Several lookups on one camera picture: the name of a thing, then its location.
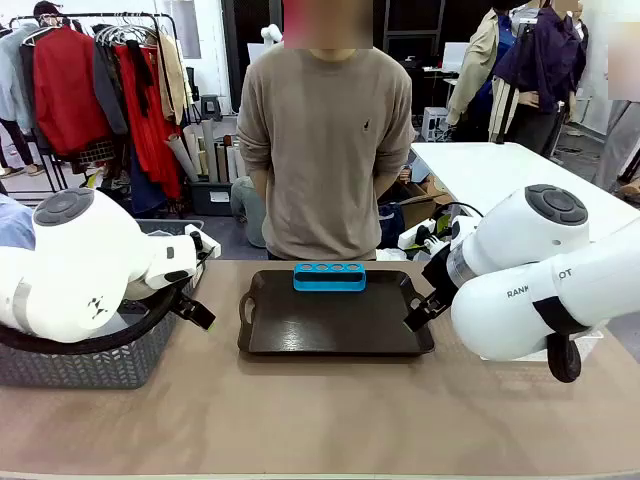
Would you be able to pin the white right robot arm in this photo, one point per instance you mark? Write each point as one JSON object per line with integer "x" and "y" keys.
{"x": 525, "y": 310}

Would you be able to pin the beige garment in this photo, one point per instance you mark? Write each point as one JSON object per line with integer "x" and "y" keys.
{"x": 172, "y": 80}

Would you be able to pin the mannequin in navy shirt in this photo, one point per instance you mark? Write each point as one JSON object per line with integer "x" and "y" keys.
{"x": 545, "y": 55}

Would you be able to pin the white monitor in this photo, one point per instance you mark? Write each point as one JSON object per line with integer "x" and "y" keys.
{"x": 456, "y": 56}

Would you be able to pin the black scarf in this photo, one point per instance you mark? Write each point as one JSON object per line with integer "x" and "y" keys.
{"x": 140, "y": 70}

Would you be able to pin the white plastic basket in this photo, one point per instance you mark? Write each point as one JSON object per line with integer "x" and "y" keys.
{"x": 592, "y": 336}

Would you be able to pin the seated person in jeans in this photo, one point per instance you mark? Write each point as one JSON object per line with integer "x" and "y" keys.
{"x": 247, "y": 210}

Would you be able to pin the person in light blue shirt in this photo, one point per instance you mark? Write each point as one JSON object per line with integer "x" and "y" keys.
{"x": 15, "y": 225}

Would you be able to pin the background person in grey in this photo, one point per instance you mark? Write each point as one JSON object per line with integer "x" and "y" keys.
{"x": 620, "y": 135}

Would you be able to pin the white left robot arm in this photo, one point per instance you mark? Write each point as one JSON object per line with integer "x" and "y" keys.
{"x": 75, "y": 270}

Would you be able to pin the white paper roll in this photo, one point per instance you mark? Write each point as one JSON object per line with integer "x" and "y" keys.
{"x": 182, "y": 157}
{"x": 210, "y": 150}

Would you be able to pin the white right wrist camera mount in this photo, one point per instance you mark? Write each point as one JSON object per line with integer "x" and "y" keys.
{"x": 412, "y": 234}

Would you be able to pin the black stool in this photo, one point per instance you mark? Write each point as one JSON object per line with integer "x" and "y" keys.
{"x": 212, "y": 106}

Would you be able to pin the grey storage bin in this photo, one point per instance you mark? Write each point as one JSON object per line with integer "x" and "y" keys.
{"x": 205, "y": 202}

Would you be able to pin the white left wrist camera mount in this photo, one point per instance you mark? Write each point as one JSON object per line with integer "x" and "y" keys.
{"x": 202, "y": 239}

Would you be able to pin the cardboard box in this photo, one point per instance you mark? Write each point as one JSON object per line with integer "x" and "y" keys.
{"x": 425, "y": 200}

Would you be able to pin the person in beige sweater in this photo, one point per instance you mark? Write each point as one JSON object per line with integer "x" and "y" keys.
{"x": 325, "y": 150}

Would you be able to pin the red jacket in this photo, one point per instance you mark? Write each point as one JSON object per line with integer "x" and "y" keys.
{"x": 65, "y": 100}

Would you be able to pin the background person with cap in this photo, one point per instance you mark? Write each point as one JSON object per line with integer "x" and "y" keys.
{"x": 47, "y": 10}

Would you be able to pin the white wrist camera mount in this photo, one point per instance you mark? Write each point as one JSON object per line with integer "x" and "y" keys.
{"x": 412, "y": 234}
{"x": 202, "y": 239}

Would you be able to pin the grey plastic basket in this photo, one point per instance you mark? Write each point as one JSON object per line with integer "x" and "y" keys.
{"x": 100, "y": 367}
{"x": 170, "y": 227}

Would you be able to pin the mannequin in beige coat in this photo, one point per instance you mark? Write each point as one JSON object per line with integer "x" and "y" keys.
{"x": 480, "y": 55}

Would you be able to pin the white table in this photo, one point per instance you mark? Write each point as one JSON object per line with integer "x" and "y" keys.
{"x": 490, "y": 170}

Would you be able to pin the red dress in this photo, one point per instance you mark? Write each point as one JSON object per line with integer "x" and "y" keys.
{"x": 150, "y": 140}

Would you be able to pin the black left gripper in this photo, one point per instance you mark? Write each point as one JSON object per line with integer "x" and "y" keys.
{"x": 192, "y": 285}

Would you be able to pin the white computer case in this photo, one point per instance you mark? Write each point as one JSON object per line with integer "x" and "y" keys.
{"x": 435, "y": 125}

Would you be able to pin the dark blue bag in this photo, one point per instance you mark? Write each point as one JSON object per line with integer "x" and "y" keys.
{"x": 391, "y": 225}

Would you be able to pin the dark brown serving tray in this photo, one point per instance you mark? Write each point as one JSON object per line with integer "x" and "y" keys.
{"x": 330, "y": 325}

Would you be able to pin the white plastic bag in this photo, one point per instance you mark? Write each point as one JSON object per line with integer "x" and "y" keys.
{"x": 395, "y": 255}

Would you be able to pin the dark grey jacket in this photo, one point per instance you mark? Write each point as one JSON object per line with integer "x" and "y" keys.
{"x": 107, "y": 90}

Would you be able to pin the blue test tube rack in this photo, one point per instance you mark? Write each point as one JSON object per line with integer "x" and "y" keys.
{"x": 330, "y": 282}

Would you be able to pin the light grey garment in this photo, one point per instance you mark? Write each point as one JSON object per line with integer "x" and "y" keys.
{"x": 12, "y": 75}

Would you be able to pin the black clothes rack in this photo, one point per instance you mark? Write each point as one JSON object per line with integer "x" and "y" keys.
{"x": 100, "y": 16}

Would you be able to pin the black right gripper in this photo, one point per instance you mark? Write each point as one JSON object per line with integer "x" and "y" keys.
{"x": 439, "y": 275}

